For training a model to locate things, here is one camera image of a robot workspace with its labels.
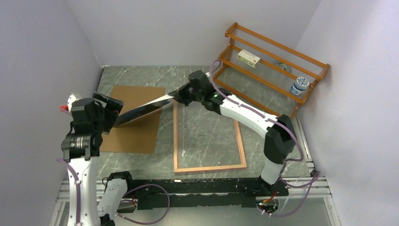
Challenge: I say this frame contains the pink wooden photo frame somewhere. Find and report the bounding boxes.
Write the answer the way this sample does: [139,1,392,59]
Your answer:
[173,103,247,174]

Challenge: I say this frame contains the orange wooden shelf rack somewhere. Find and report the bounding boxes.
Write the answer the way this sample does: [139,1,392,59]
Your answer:
[214,22,330,118]

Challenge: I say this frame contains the white green small box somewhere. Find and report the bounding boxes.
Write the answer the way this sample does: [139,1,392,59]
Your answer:
[237,49,261,68]

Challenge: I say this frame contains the aluminium rail frame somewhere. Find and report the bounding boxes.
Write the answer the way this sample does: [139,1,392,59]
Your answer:
[48,115,340,226]

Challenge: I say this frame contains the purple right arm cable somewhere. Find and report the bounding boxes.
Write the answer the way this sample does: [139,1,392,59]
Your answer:
[209,60,321,218]

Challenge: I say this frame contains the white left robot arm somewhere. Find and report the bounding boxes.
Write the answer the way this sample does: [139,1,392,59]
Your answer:
[58,92,135,226]

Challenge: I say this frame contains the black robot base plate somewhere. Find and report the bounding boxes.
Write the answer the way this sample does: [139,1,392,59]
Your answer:
[123,178,289,210]

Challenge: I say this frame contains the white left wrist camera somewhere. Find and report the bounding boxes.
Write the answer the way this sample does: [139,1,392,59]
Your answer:
[60,93,79,116]

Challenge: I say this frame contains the brown cardboard backing board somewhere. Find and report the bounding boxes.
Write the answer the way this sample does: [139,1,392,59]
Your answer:
[100,85,165,155]

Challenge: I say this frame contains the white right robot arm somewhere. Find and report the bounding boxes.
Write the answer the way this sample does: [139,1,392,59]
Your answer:
[170,70,298,195]

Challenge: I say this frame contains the blue white round jar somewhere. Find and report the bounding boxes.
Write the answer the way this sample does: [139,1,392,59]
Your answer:
[290,77,310,96]

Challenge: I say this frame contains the landscape photo print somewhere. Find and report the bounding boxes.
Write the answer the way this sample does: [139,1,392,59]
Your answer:
[114,94,174,127]

